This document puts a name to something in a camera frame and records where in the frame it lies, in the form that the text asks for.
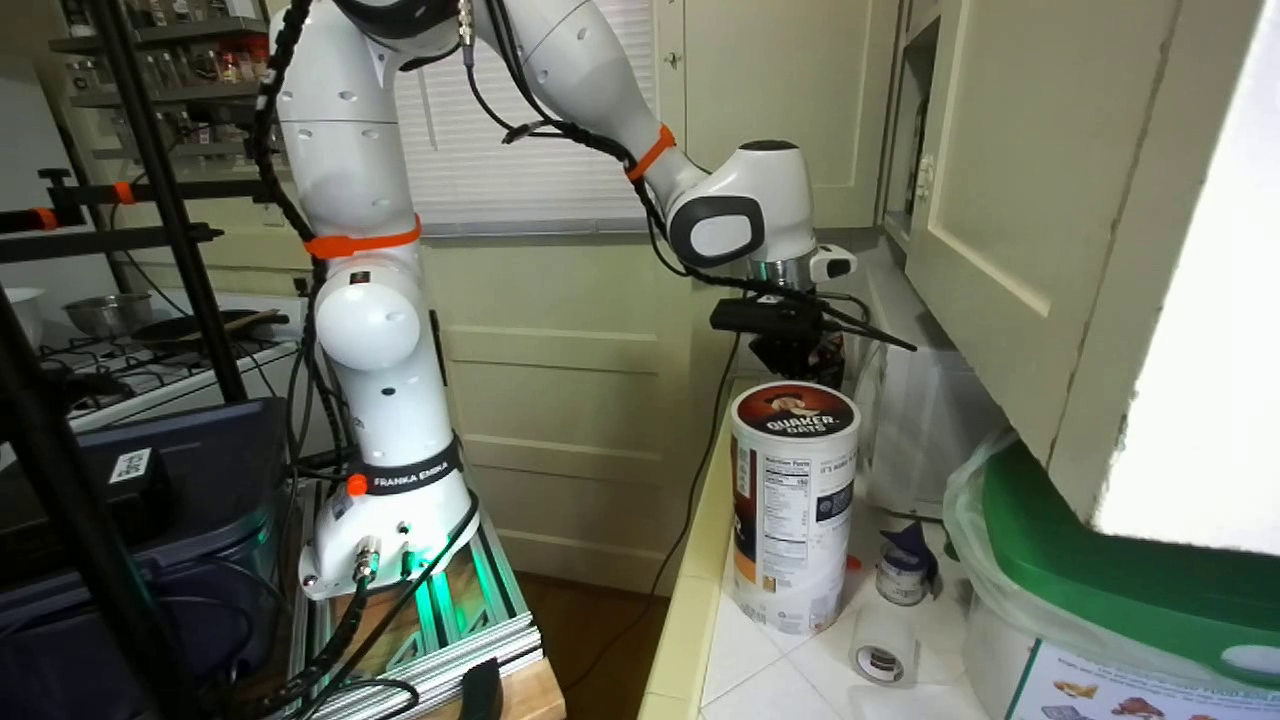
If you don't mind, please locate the thin black stand pole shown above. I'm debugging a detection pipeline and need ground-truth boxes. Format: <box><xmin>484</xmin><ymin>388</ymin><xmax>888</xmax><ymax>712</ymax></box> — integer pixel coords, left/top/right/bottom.
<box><xmin>78</xmin><ymin>0</ymin><xmax>255</xmax><ymax>414</ymax></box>

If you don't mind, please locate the thick black stand pole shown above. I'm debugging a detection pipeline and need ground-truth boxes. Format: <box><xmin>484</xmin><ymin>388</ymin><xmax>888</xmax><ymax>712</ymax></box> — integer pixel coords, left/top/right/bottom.
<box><xmin>0</xmin><ymin>292</ymin><xmax>191</xmax><ymax>720</ymax></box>

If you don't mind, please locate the clear plastic cup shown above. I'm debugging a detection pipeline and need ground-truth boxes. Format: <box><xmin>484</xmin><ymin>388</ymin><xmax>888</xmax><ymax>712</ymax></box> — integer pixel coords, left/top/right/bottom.
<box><xmin>850</xmin><ymin>604</ymin><xmax>928</xmax><ymax>691</ymax></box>

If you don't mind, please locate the cream wall cabinet door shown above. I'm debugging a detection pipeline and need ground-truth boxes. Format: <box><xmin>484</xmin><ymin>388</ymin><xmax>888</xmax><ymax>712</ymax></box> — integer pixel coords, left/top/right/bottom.
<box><xmin>905</xmin><ymin>0</ymin><xmax>1264</xmax><ymax>524</ymax></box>

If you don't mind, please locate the white window blind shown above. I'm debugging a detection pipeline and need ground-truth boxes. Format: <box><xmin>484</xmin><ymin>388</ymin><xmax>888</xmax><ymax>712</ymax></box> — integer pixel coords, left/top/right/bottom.
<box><xmin>398</xmin><ymin>0</ymin><xmax>666</xmax><ymax>223</ymax></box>

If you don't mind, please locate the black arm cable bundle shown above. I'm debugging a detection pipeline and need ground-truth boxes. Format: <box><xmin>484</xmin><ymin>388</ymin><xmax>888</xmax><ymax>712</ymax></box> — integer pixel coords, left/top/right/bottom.
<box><xmin>451</xmin><ymin>0</ymin><xmax>674</xmax><ymax>244</ymax></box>

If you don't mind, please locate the green lidded plastic container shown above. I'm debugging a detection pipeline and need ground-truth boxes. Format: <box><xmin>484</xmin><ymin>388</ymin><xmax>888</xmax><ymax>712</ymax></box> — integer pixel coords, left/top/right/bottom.
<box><xmin>940</xmin><ymin>431</ymin><xmax>1280</xmax><ymax>720</ymax></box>

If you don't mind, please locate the shelf with jars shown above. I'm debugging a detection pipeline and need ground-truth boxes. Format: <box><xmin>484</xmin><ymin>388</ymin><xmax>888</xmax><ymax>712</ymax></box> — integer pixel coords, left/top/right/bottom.
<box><xmin>51</xmin><ymin>0</ymin><xmax>294</xmax><ymax>175</ymax></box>

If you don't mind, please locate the small dark jar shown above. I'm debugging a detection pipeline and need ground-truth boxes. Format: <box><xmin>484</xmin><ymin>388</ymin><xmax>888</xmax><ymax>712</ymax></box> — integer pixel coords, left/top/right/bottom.
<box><xmin>872</xmin><ymin>515</ymin><xmax>944</xmax><ymax>611</ymax></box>

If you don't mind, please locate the black block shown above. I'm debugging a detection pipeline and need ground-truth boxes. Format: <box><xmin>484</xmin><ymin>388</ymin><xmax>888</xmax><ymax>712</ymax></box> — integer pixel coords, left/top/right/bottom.
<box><xmin>456</xmin><ymin>655</ymin><xmax>510</xmax><ymax>720</ymax></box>

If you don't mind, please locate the gas stove top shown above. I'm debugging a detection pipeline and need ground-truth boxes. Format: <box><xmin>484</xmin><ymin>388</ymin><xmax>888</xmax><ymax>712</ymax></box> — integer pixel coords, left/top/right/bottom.
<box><xmin>34</xmin><ymin>296</ymin><xmax>304</xmax><ymax>416</ymax></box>

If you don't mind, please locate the aluminium robot stand frame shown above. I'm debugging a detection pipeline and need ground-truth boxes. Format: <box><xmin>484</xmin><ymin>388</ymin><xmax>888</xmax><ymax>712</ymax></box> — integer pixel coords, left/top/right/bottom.
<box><xmin>285</xmin><ymin>515</ymin><xmax>551</xmax><ymax>720</ymax></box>

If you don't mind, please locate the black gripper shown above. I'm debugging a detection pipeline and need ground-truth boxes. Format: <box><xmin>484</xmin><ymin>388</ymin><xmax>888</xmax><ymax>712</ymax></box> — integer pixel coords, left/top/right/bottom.
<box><xmin>709</xmin><ymin>292</ymin><xmax>857</xmax><ymax>392</ymax></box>

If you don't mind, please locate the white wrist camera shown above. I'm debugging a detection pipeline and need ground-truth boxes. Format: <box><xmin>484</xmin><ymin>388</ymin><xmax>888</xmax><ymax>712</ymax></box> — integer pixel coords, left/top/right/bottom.
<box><xmin>805</xmin><ymin>239</ymin><xmax>859</xmax><ymax>287</ymax></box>

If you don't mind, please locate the Quaker Oats cardboard canister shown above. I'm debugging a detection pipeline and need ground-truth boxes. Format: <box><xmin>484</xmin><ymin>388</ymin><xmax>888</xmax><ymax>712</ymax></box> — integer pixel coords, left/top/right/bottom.
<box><xmin>723</xmin><ymin>378</ymin><xmax>863</xmax><ymax>641</ymax></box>

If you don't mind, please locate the white panelled cabinet door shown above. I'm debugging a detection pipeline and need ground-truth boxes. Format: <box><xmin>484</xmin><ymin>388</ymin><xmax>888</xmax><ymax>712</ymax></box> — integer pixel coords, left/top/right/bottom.
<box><xmin>426</xmin><ymin>235</ymin><xmax>731</xmax><ymax>591</ymax></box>

